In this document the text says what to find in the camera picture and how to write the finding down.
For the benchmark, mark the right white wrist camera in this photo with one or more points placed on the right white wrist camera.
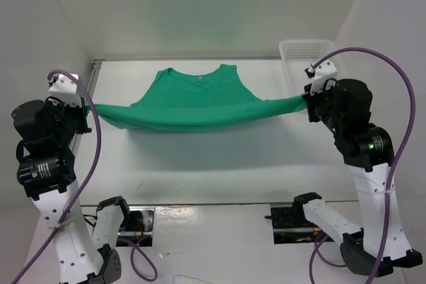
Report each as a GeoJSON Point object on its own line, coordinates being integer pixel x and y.
{"type": "Point", "coordinates": [319, 75]}

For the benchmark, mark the white plastic mesh basket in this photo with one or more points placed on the white plastic mesh basket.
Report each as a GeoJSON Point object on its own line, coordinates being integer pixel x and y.
{"type": "Point", "coordinates": [299, 54]}

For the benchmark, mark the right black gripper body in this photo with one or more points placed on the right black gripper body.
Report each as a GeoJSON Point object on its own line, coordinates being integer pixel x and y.
{"type": "Point", "coordinates": [331, 118]}

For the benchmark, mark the aluminium table edge rail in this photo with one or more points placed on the aluminium table edge rail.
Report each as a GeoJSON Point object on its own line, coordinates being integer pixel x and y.
{"type": "Point", "coordinates": [94, 74]}

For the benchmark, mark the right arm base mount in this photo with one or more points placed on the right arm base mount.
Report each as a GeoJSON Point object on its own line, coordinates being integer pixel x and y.
{"type": "Point", "coordinates": [288, 228]}

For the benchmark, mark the green tank top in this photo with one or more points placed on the green tank top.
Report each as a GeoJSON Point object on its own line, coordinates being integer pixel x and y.
{"type": "Point", "coordinates": [178, 102]}

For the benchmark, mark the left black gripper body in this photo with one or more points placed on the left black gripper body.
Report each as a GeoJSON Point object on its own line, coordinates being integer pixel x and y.
{"type": "Point", "coordinates": [68, 120]}

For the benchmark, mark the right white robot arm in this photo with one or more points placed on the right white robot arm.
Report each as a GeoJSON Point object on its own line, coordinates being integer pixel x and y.
{"type": "Point", "coordinates": [378, 245]}

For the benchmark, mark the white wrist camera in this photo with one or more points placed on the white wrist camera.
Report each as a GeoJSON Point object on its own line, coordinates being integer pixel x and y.
{"type": "Point", "coordinates": [319, 75]}
{"type": "Point", "coordinates": [65, 89]}

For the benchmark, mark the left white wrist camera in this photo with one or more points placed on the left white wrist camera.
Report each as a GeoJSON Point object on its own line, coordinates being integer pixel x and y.
{"type": "Point", "coordinates": [65, 89]}

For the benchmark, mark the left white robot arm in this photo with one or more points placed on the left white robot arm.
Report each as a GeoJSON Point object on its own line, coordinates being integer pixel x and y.
{"type": "Point", "coordinates": [46, 171]}

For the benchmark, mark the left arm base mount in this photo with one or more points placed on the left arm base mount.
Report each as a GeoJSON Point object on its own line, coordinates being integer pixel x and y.
{"type": "Point", "coordinates": [136, 224]}

